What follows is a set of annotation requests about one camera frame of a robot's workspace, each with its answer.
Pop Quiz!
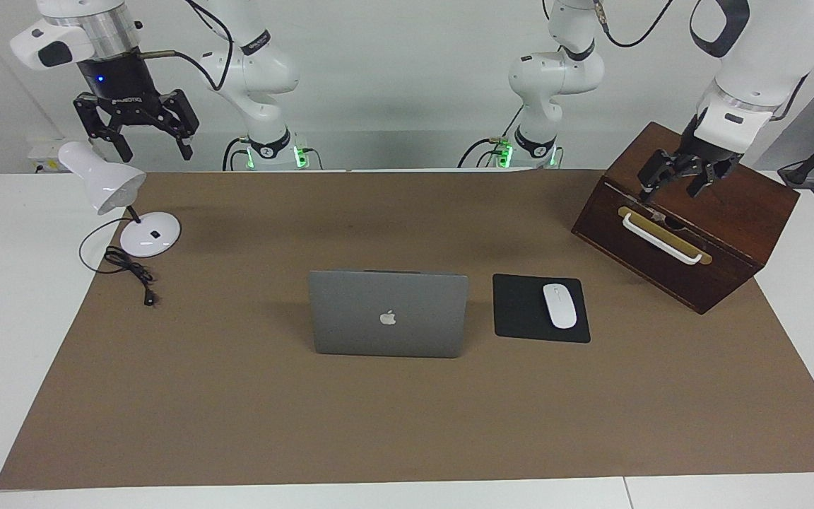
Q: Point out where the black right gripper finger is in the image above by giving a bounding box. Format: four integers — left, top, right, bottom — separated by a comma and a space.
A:
160, 88, 201, 161
73, 92, 134, 163

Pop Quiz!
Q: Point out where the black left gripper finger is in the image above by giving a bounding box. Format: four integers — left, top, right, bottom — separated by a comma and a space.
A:
686, 161, 729, 197
637, 150, 683, 204

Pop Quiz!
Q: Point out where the grey laptop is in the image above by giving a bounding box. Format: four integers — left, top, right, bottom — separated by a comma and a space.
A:
308, 269, 470, 359

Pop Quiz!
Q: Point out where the dark wooden box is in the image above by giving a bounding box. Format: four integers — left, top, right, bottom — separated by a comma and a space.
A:
571, 122, 801, 315

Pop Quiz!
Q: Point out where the white desk lamp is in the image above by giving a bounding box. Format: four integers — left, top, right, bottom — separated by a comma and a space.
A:
58, 140, 182, 258

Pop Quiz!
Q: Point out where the white computer mouse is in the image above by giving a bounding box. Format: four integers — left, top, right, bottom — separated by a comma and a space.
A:
543, 283, 578, 330

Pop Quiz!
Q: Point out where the black mouse pad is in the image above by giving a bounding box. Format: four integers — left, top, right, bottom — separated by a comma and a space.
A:
492, 274, 591, 344

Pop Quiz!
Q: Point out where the brown table mat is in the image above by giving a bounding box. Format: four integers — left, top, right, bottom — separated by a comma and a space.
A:
0, 170, 814, 490

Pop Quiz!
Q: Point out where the white wall socket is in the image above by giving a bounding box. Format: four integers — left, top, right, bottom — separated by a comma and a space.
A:
28, 138, 107, 174

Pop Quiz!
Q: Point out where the white box handle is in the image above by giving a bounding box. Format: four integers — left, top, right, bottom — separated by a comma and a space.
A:
622, 212, 703, 266

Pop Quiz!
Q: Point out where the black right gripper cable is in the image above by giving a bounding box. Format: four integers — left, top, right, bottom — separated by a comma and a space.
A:
140, 0, 235, 93

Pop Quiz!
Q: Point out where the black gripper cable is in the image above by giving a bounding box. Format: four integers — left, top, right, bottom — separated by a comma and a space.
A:
593, 0, 812, 122
140, 0, 235, 93

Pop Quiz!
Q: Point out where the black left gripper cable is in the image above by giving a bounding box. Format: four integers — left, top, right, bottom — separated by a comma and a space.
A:
593, 0, 812, 122

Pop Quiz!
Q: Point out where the black lamp power cable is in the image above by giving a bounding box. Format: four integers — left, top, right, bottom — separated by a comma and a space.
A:
79, 216, 160, 308

